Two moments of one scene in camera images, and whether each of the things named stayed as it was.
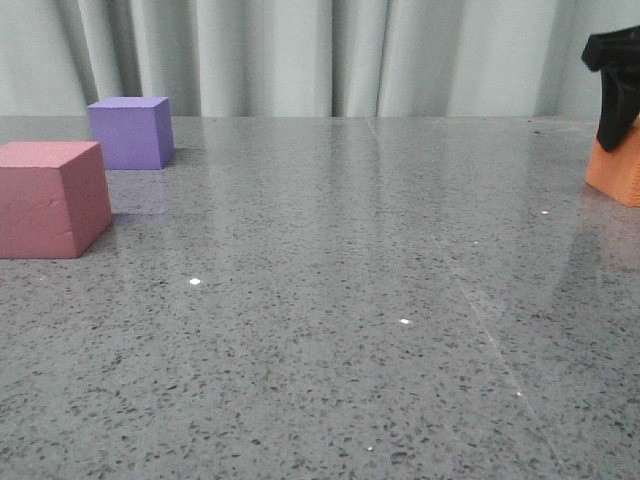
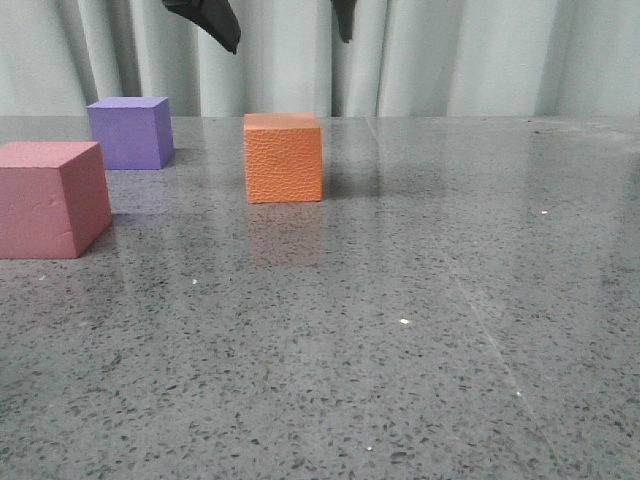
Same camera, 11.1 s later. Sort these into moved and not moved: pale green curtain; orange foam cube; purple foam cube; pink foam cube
Moved: orange foam cube
Not moved: purple foam cube; pink foam cube; pale green curtain
